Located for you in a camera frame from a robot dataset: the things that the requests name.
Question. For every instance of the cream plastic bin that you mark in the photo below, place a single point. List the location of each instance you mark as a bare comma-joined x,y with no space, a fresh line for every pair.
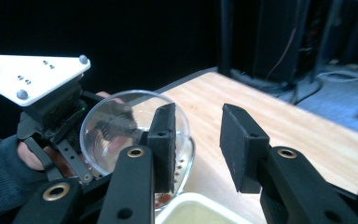
195,211

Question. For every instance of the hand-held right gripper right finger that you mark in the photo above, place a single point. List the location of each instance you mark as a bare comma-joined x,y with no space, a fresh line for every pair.
242,149

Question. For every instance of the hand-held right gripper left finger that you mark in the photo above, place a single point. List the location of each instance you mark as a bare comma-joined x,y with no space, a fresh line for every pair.
163,155

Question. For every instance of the clear plastic cup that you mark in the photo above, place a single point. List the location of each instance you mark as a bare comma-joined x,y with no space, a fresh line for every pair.
105,155

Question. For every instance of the pile of red berries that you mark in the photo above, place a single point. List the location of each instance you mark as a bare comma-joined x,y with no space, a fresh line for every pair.
163,200

